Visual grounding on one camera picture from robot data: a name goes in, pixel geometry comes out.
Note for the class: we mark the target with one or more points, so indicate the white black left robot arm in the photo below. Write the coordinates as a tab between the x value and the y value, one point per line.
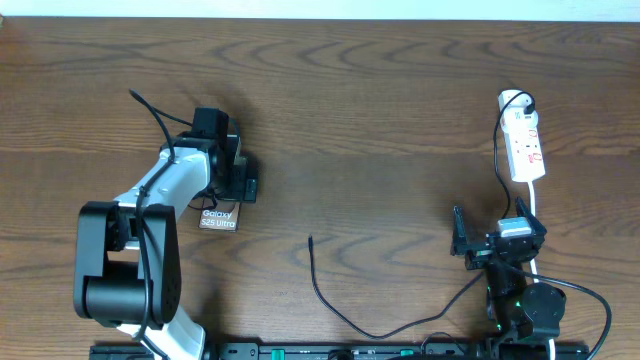
127	266

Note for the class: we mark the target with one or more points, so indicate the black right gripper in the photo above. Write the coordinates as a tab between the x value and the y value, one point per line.
477	257

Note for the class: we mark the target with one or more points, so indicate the white power strip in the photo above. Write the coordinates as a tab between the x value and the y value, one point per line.
524	153

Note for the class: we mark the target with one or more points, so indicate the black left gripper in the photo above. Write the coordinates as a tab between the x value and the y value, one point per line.
240	190

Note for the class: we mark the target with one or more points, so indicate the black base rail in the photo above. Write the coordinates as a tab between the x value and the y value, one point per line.
439	349

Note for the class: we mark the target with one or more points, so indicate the white USB charger adapter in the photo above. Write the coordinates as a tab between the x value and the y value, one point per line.
515	120

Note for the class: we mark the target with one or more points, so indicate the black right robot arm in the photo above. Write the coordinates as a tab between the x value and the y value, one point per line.
525	313

